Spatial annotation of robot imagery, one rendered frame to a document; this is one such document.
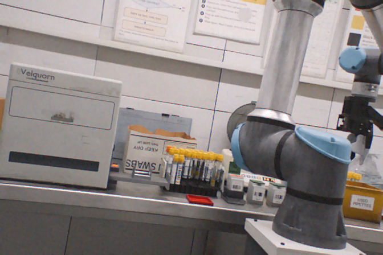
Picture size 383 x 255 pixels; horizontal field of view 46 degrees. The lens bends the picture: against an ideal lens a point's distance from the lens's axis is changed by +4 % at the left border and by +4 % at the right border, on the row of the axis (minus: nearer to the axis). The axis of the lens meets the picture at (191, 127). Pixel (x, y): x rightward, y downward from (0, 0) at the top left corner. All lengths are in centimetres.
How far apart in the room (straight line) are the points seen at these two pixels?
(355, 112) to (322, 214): 61
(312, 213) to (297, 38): 39
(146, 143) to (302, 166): 69
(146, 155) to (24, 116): 47
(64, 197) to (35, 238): 77
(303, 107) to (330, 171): 108
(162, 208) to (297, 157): 42
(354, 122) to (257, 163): 54
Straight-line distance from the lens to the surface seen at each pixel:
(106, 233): 192
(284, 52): 105
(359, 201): 148
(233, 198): 131
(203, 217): 122
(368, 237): 141
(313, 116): 203
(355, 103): 149
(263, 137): 100
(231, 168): 136
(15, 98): 121
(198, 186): 135
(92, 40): 180
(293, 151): 96
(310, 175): 94
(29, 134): 121
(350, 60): 138
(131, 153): 150
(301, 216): 94
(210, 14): 190
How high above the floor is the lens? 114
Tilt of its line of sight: 3 degrees down
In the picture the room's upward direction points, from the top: 9 degrees clockwise
